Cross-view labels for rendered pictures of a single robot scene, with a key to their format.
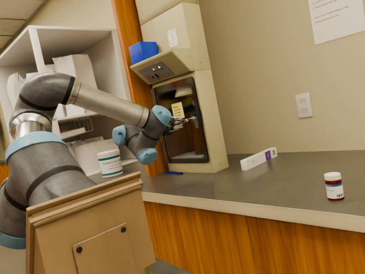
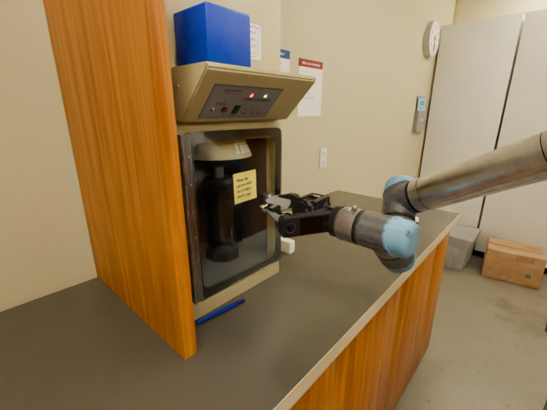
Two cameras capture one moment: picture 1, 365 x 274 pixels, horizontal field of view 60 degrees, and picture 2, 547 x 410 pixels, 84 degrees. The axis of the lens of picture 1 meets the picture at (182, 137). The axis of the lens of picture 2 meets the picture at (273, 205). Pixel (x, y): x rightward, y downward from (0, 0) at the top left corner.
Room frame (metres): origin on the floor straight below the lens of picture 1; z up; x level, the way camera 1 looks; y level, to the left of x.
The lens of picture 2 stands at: (1.52, 0.74, 1.43)
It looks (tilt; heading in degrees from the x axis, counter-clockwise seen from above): 17 degrees down; 264
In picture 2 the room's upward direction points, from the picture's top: straight up
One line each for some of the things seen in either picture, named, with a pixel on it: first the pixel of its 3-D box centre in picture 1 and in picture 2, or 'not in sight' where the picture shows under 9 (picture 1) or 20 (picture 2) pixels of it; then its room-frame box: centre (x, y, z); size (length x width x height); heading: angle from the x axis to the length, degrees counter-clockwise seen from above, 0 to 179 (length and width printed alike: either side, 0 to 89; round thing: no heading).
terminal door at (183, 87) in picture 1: (178, 123); (241, 209); (1.53, 0.00, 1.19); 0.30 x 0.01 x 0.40; 42
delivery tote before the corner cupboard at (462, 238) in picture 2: not in sight; (439, 242); (-0.44, -1.87, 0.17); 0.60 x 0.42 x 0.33; 130
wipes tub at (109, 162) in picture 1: (110, 163); not in sight; (1.91, 0.46, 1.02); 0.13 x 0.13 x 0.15
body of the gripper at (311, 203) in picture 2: (159, 126); (320, 215); (1.34, 0.09, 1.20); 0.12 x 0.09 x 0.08; 132
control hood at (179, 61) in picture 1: (160, 68); (252, 97); (1.49, 0.04, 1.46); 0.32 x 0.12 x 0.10; 42
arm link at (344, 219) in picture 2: not in sight; (349, 223); (1.29, 0.15, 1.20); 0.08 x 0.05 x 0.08; 42
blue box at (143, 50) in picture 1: (144, 53); (213, 41); (1.57, 0.11, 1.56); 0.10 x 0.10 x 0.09; 42
